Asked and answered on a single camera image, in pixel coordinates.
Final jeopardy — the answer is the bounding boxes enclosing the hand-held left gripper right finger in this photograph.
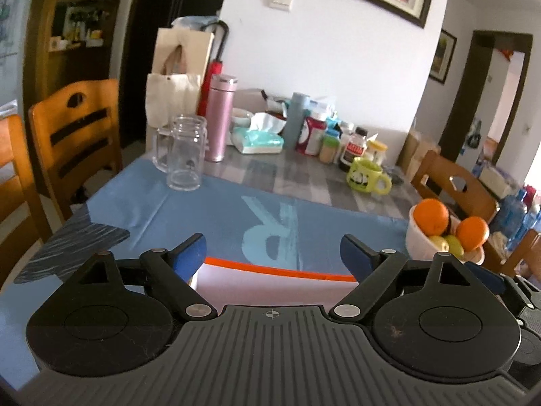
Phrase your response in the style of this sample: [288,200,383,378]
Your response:
[329,233,476,322]

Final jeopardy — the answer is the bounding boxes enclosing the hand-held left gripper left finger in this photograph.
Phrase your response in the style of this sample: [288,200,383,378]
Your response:
[78,232,219,321]

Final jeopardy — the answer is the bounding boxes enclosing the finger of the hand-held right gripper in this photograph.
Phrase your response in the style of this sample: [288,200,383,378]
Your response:
[465,262,541,319]

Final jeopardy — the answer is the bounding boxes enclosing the orange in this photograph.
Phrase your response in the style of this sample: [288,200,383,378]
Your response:
[413,198,450,236]
[455,217,490,251]

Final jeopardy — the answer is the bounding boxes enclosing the white bowl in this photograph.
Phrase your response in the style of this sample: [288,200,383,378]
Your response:
[405,205,485,265]

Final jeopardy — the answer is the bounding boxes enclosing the orange cardboard box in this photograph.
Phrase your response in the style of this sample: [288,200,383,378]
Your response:
[190,256,360,306]

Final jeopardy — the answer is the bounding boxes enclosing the wooden chair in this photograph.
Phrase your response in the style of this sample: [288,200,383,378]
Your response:
[29,78,123,221]
[504,228,541,280]
[411,150,500,226]
[0,114,54,289]

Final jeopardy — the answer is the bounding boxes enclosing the blue printed tablecloth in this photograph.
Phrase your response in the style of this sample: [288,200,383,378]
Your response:
[0,154,423,390]

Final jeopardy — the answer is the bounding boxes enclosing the blue water jug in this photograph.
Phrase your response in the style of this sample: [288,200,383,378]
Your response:
[491,188,529,251]

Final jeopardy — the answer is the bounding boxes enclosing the green mug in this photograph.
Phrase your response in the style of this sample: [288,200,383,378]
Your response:
[347,156,393,196]

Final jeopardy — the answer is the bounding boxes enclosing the dark bottle with red label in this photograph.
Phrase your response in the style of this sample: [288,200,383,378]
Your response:
[338,127,368,173]

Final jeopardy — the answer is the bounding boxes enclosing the clear glass mug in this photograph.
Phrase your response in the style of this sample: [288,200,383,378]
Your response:
[152,114,209,192]

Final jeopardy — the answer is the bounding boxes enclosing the white jar with yellow lid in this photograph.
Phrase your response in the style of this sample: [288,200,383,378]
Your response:
[366,140,389,166]

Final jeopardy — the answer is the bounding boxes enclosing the small green lid jar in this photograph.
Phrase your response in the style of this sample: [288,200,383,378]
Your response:
[319,131,341,164]

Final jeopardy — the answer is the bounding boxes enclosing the brown paper bags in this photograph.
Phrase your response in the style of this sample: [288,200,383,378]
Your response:
[397,129,441,175]

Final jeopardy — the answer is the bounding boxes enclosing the red label supplement bottle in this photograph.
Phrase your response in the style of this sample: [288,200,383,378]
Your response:
[296,110,329,156]

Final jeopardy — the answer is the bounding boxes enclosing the tissue pack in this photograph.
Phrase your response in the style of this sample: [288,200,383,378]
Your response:
[234,112,288,154]

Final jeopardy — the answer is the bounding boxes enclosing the pink thermos bottle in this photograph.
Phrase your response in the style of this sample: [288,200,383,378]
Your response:
[206,74,238,162]

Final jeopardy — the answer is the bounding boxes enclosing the grey bottle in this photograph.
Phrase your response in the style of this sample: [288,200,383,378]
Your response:
[281,92,312,151]

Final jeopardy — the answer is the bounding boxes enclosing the white tote bag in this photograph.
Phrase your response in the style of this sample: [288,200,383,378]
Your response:
[146,44,202,130]

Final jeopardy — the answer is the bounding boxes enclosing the red folded umbrella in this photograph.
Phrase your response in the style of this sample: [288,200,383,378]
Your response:
[198,21,230,118]

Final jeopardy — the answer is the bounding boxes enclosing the kraft paper bag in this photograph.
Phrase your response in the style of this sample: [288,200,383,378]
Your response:
[153,27,215,77]

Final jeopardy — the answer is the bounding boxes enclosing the small framed picture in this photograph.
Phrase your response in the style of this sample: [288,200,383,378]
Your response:
[428,29,458,85]

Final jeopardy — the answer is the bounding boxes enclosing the wooden cabinet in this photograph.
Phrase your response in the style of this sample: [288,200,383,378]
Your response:
[25,0,127,89]

